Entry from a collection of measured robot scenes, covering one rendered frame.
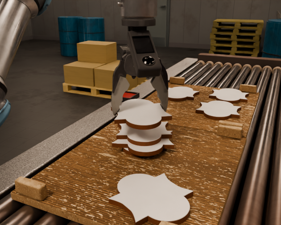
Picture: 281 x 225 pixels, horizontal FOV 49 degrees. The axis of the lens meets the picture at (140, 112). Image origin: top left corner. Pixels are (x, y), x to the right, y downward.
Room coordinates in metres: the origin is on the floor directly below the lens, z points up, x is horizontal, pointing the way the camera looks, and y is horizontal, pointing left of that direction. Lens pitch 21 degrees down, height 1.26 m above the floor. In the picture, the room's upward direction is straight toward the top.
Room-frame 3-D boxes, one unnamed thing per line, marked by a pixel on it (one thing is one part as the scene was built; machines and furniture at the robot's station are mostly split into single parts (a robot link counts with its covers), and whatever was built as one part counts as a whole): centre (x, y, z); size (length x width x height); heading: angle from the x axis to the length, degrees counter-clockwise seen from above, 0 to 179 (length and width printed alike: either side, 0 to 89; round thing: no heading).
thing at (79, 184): (0.57, -0.01, 0.93); 0.41 x 0.35 x 0.02; 155
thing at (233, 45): (7.10, -2.17, 0.38); 1.08 x 0.74 x 0.77; 69
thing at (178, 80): (1.18, -0.14, 0.95); 0.06 x 0.02 x 0.03; 66
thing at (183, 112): (0.95, -0.19, 0.93); 0.41 x 0.35 x 0.02; 156
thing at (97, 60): (4.27, 0.49, 0.32); 1.13 x 0.86 x 0.63; 76
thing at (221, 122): (0.71, -0.23, 0.95); 0.06 x 0.02 x 0.03; 66
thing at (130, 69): (0.67, 0.01, 1.16); 0.09 x 0.08 x 0.12; 11
